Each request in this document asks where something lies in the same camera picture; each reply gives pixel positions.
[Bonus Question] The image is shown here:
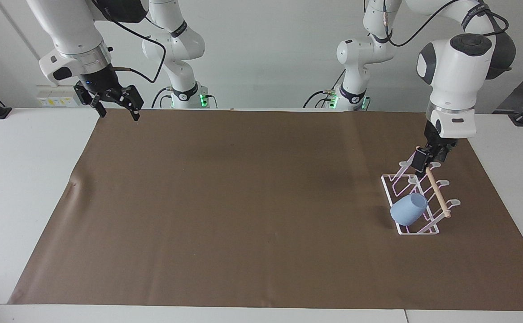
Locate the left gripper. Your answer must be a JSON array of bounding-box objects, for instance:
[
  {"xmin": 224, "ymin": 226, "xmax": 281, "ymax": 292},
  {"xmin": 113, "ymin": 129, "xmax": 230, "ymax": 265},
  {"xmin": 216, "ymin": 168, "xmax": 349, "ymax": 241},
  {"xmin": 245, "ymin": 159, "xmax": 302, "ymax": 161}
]
[{"xmin": 411, "ymin": 120, "xmax": 459, "ymax": 175}]

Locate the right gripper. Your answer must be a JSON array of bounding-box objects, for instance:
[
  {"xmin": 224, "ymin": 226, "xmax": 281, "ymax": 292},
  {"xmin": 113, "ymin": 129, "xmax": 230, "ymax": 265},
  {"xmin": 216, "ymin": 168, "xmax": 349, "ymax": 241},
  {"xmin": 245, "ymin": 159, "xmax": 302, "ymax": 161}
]
[{"xmin": 73, "ymin": 65, "xmax": 144, "ymax": 122}]

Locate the light blue cup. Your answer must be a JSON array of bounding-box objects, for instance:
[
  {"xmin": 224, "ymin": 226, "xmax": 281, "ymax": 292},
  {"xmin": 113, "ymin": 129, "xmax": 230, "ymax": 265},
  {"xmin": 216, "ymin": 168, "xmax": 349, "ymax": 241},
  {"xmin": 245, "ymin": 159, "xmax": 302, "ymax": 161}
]
[{"xmin": 390, "ymin": 192, "xmax": 429, "ymax": 227}]

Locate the white wire cup rack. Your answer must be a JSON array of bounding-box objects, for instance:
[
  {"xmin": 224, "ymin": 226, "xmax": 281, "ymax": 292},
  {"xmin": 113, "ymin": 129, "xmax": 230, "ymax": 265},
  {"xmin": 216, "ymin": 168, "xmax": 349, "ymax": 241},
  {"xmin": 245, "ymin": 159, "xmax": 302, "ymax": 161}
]
[{"xmin": 381, "ymin": 159, "xmax": 461, "ymax": 236}]

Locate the black cable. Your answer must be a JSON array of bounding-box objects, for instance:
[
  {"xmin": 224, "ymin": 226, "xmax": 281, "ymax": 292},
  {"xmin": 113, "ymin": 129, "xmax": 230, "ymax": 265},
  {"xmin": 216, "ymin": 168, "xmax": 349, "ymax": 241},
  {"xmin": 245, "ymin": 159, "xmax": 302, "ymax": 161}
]
[
  {"xmin": 363, "ymin": 0, "xmax": 511, "ymax": 48},
  {"xmin": 151, "ymin": 87, "xmax": 173, "ymax": 109},
  {"xmin": 303, "ymin": 69, "xmax": 348, "ymax": 109},
  {"xmin": 106, "ymin": 13, "xmax": 167, "ymax": 84}
]

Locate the white wall socket strip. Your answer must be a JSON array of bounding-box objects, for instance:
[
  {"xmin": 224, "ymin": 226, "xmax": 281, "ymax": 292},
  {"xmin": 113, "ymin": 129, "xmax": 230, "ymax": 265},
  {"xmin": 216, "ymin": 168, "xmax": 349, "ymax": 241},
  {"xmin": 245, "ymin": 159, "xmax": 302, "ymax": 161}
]
[{"xmin": 36, "ymin": 85, "xmax": 82, "ymax": 108}]

